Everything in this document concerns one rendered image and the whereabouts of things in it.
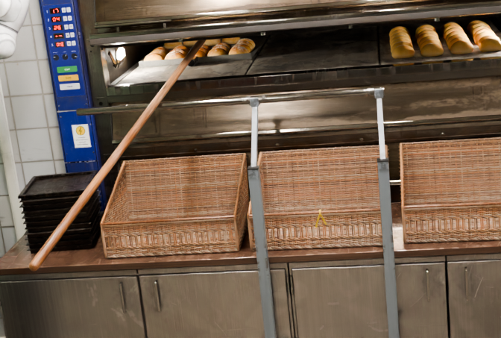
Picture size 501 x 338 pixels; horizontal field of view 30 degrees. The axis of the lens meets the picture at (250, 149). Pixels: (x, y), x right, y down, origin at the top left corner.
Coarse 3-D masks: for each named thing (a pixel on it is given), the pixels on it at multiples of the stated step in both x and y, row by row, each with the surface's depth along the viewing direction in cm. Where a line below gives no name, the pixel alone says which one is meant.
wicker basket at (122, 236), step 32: (128, 160) 413; (160, 160) 411; (192, 160) 410; (224, 160) 407; (128, 192) 413; (160, 192) 411; (192, 192) 410; (224, 192) 408; (128, 224) 371; (160, 224) 370; (192, 224) 368; (224, 224) 367; (128, 256) 375
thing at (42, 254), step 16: (192, 48) 407; (176, 80) 384; (160, 96) 369; (144, 112) 357; (128, 144) 339; (112, 160) 327; (96, 176) 318; (80, 208) 303; (64, 224) 294; (48, 240) 286
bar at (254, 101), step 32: (256, 96) 364; (288, 96) 361; (320, 96) 360; (352, 96) 359; (256, 128) 358; (256, 160) 353; (384, 160) 341; (256, 192) 350; (384, 192) 344; (256, 224) 353; (384, 224) 347; (256, 256) 357; (384, 256) 351
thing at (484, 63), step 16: (384, 64) 397; (400, 64) 393; (416, 64) 390; (432, 64) 388; (448, 64) 388; (464, 64) 387; (480, 64) 386; (496, 64) 385; (192, 80) 405; (208, 80) 402; (224, 80) 401; (240, 80) 400; (256, 80) 399; (272, 80) 399; (288, 80) 398; (304, 80) 397; (320, 80) 396
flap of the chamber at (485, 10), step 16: (368, 16) 372; (384, 16) 371; (400, 16) 370; (416, 16) 369; (432, 16) 368; (448, 16) 373; (176, 32) 383; (192, 32) 382; (208, 32) 381; (224, 32) 380; (240, 32) 379; (256, 32) 387
